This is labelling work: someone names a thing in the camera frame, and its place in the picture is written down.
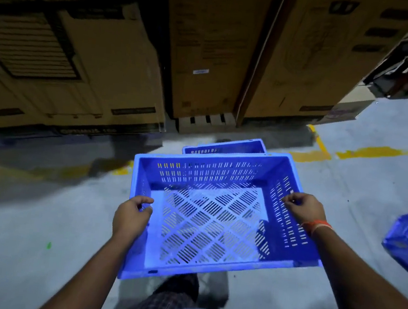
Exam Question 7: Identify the dark plaid trousers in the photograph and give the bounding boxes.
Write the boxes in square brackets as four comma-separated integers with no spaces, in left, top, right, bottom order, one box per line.
[115,265,232,309]

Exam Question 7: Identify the person's left forearm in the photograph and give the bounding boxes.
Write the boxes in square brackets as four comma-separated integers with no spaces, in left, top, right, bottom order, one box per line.
[37,223,138,309]

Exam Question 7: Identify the grey slotted pallet block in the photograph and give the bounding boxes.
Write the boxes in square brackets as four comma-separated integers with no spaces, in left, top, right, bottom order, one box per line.
[175,107,239,139]

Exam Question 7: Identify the blue crate with solid bottom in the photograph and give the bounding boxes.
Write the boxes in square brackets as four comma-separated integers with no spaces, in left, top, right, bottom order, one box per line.
[181,131,268,163]

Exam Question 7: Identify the person's left hand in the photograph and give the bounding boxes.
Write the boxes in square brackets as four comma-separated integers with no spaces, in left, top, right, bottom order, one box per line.
[110,193,155,244]

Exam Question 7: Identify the cardboard box purple print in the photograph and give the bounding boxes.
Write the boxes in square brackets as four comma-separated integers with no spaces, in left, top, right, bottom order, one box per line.
[315,79,378,131]

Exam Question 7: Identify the orange wristband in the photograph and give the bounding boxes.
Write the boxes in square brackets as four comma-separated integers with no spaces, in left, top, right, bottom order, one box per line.
[299,218,334,240]

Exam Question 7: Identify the person's right hand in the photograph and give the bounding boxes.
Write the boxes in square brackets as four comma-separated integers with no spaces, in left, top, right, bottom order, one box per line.
[278,190,330,230]

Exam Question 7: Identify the person's right forearm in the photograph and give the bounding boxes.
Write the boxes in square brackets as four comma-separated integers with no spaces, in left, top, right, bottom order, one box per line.
[304,224,408,309]

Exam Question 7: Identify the large cardboard box louvre print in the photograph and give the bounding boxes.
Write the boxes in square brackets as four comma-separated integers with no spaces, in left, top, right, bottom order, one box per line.
[0,0,180,150]

